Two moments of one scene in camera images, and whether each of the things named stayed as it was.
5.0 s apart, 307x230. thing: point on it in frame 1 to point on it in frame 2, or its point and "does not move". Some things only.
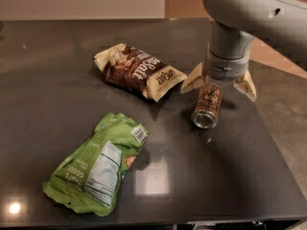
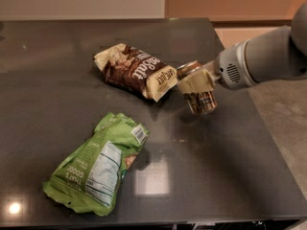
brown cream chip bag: (134, 70) does not move
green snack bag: (88, 178) does not move
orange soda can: (204, 114) to (199, 103)
